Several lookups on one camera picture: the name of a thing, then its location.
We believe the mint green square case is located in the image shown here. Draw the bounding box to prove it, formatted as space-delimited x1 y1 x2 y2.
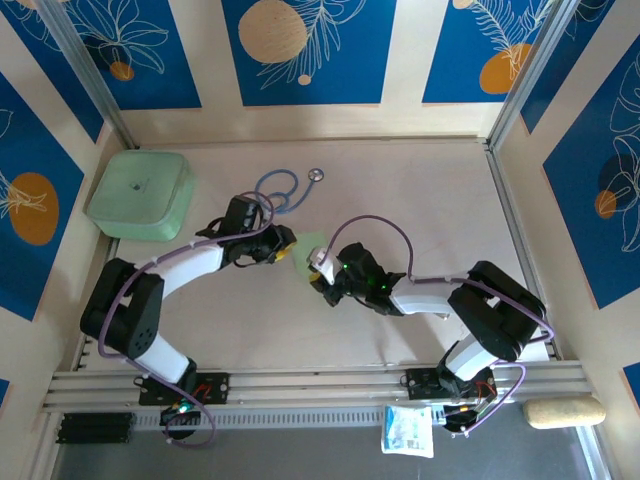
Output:
85 149 197 242

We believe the blue stethoscope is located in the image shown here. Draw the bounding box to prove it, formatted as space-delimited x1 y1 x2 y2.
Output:
253 167 327 216

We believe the white and blue plastic packet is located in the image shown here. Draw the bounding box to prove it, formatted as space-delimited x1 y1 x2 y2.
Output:
380 404 435 459

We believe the black ribbed block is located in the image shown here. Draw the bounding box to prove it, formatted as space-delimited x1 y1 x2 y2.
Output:
55 412 136 445

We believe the beige sponge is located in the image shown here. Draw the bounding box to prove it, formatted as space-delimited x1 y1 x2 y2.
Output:
523 397 607 430

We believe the aluminium mounting rail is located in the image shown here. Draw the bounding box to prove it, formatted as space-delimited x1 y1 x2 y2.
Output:
42 360 587 414

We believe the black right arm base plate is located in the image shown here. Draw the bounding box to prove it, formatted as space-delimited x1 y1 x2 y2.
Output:
399 367 499 401

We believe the grey slotted cable duct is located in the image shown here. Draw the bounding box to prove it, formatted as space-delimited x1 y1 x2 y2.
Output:
132 405 446 431

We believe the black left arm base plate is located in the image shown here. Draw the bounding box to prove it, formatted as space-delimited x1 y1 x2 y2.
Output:
137 370 232 407

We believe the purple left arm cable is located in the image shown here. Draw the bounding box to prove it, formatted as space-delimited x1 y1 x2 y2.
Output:
97 190 281 448

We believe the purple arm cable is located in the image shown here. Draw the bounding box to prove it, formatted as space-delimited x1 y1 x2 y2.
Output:
97 190 281 448
324 214 556 436

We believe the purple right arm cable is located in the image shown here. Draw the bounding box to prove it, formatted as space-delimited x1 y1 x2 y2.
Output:
324 214 556 436

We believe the blue floral wall poster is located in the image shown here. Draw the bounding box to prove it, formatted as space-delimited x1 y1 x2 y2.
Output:
0 72 86 322
221 0 399 107
62 0 204 111
542 47 640 311
422 0 571 105

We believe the aluminium frame post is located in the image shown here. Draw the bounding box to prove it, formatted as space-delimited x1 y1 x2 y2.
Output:
37 0 141 151
487 0 581 151

